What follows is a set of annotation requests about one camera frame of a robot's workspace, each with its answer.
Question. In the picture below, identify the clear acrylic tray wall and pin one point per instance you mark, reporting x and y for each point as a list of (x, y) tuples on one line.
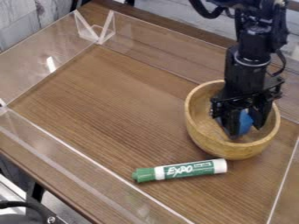
[(94, 90)]

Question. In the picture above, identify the black metal bracket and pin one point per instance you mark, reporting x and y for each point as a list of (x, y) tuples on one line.
[(40, 215)]

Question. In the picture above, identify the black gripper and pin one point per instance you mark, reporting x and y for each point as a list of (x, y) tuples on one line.
[(251, 88)]

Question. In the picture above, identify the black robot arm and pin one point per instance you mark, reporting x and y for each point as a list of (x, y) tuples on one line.
[(259, 23)]

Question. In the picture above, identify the green Expo marker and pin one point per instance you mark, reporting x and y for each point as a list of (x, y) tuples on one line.
[(174, 171)]

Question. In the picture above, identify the brown wooden bowl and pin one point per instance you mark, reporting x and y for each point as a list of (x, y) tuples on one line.
[(209, 135)]

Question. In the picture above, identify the blue foam block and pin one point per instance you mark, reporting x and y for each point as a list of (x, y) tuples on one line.
[(245, 123)]

